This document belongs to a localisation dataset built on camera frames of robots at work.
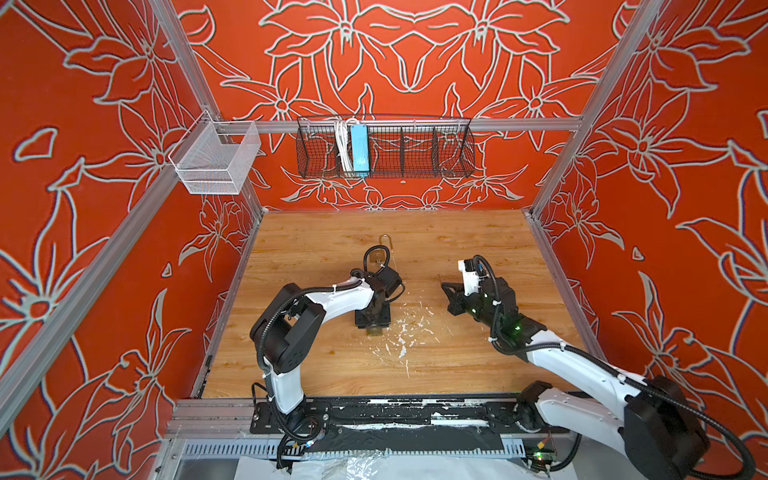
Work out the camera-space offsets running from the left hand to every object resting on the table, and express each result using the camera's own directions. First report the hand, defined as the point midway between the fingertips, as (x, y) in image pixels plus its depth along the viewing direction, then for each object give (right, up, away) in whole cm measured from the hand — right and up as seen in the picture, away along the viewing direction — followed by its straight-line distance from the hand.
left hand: (380, 325), depth 90 cm
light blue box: (-6, +55, 0) cm, 55 cm away
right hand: (+16, +14, -9) cm, 24 cm away
